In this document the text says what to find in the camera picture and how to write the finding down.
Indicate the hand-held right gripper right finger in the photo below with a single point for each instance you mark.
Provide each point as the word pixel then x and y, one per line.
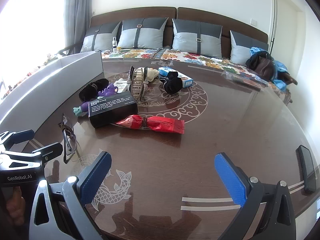
pixel 230 180

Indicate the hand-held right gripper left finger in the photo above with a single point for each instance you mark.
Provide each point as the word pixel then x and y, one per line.
pixel 96 178

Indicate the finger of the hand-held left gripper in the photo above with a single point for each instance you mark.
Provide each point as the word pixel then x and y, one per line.
pixel 48 150
pixel 21 135

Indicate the eyeglasses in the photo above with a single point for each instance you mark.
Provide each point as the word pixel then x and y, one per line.
pixel 68 145

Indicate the purple and teal toy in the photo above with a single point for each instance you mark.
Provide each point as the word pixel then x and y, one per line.
pixel 82 108

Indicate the white storage box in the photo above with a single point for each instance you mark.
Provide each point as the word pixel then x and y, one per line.
pixel 50 85

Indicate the black rectangular box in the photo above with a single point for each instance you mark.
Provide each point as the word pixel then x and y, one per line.
pixel 112 110

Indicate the black fuzzy scrunchie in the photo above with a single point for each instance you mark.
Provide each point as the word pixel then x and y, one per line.
pixel 87 90

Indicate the purple hair clip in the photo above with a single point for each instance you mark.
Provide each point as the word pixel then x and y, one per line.
pixel 107 90

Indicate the red snack packet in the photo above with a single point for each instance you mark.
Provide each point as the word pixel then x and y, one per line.
pixel 162 125

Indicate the white sunscreen bottle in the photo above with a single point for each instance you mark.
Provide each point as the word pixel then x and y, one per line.
pixel 121 86

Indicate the gold claw hair clip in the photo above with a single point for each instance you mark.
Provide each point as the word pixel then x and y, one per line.
pixel 138 82

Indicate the rhinestone hair clip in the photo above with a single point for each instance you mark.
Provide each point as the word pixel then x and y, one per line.
pixel 130 78

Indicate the black hair clip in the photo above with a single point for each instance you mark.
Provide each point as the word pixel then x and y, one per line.
pixel 145 80

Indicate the black white-stitched scrunchie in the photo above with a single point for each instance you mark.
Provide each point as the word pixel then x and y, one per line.
pixel 172 83

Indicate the brown patterned wooden desktop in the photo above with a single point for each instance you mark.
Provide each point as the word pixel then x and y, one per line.
pixel 225 130

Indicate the person's left hand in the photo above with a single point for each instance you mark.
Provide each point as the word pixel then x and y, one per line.
pixel 15 203

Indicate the black smartphone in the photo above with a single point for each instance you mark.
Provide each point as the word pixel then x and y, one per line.
pixel 306 167

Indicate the clear plastic bag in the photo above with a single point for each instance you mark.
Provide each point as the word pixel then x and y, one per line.
pixel 240 78

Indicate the blue and white carton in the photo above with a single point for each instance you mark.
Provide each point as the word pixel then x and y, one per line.
pixel 186 81

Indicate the brown leather bag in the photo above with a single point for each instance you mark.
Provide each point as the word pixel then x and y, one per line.
pixel 265 67

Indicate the cream knitted pouch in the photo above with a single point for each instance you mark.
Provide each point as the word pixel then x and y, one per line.
pixel 153 74

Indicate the grey two-tone pillow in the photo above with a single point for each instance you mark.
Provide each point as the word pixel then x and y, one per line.
pixel 145 33
pixel 195 38
pixel 100 38
pixel 240 48

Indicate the black garment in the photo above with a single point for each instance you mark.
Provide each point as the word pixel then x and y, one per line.
pixel 255 58

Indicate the white lotion bottle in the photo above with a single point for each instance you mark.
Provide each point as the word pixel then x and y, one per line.
pixel 114 45

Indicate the floral blanket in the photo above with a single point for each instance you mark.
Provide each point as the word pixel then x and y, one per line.
pixel 200 57

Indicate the grey curtain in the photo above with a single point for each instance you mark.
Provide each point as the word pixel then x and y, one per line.
pixel 80 12

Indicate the white wall socket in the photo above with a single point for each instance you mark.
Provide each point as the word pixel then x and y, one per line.
pixel 254 21

